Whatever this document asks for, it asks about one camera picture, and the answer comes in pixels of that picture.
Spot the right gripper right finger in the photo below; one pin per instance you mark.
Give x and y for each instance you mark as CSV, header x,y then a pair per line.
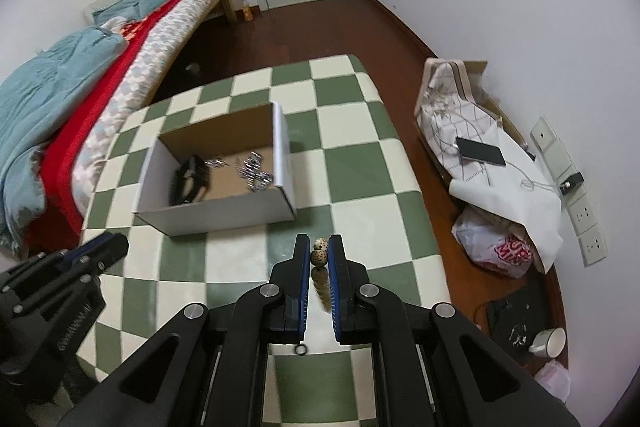
x,y
432,366

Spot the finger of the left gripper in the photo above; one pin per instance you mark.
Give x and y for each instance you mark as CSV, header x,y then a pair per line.
x,y
99,253

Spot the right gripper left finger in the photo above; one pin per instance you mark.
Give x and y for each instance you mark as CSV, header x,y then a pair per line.
x,y
206,367

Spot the black wristband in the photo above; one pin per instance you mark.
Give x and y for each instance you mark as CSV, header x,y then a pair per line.
x,y
190,182

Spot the red bed cover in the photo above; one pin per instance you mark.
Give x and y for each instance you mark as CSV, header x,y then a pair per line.
x,y
60,221

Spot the black bag on floor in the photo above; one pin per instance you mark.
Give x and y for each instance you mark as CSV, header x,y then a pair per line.
x,y
515,320

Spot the white mug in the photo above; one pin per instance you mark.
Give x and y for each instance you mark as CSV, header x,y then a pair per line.
x,y
548,343

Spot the white red plastic bag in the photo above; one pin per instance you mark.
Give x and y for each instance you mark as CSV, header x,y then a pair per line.
x,y
491,246

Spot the white cardboard box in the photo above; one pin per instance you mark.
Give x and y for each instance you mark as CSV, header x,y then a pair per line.
x,y
248,156

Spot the checkered mattress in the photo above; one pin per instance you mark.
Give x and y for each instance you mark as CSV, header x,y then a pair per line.
x,y
156,42

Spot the teal blanket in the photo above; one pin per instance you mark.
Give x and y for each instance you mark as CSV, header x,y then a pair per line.
x,y
36,99

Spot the floral white fabric bag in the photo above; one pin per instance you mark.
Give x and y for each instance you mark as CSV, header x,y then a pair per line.
x,y
511,219

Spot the green white checkered tablecloth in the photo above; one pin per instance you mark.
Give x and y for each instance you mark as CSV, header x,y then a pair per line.
x,y
351,177

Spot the black smartphone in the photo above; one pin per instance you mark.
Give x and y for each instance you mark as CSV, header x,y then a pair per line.
x,y
481,152

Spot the black charger plug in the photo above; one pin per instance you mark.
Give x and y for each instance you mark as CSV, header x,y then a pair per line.
x,y
571,183

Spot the orange bottle by door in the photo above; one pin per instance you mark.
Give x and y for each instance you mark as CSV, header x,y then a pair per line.
x,y
247,13

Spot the white wall socket strip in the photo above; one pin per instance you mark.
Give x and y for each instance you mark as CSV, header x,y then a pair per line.
x,y
581,212

